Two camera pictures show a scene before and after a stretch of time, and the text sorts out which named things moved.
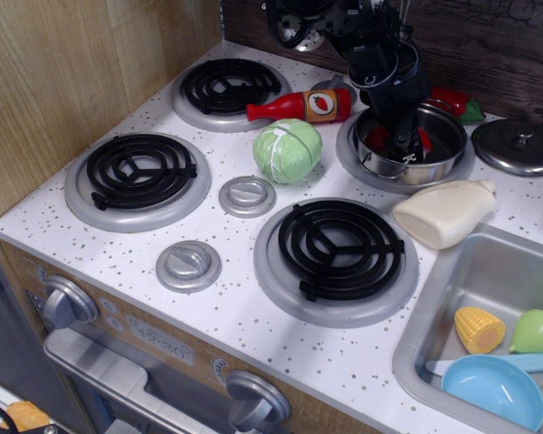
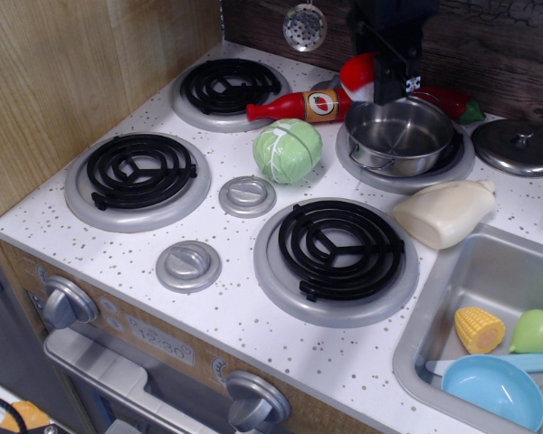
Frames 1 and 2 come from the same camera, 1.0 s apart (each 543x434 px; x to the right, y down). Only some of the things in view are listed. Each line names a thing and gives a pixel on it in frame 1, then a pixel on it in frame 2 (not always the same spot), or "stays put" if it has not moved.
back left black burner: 214,95 stays put
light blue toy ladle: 500,385 stays put
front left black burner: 138,183 stays put
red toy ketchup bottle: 320,106 stays put
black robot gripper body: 391,78 → 393,31
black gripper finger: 404,138 → 394,79
